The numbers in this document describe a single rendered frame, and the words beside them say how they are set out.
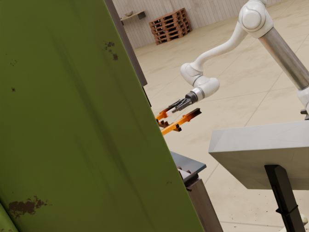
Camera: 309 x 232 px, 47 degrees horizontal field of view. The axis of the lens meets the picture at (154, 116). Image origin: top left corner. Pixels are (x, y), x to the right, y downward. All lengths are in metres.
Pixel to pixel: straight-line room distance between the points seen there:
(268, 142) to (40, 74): 0.61
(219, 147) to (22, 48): 0.60
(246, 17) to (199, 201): 0.97
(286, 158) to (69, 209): 0.59
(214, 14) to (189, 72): 10.33
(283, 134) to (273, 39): 1.07
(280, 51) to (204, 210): 0.96
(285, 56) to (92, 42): 1.33
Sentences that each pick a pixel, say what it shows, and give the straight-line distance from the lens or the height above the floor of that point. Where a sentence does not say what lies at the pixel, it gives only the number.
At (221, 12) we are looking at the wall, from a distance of 12.54.
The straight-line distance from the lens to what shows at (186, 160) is 2.11.
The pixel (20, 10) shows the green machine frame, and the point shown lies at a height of 1.72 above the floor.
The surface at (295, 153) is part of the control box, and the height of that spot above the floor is 1.13.
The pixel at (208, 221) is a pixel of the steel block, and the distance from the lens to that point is 1.55.
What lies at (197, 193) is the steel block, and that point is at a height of 0.87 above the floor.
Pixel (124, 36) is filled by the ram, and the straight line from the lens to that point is 1.23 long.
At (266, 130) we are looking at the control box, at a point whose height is 1.19.
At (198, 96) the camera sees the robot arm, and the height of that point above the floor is 0.97.
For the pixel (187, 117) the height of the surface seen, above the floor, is 0.98.
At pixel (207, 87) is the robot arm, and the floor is 0.99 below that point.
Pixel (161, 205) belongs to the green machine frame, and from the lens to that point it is 1.05.
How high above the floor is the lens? 1.63
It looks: 17 degrees down
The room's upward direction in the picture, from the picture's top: 24 degrees counter-clockwise
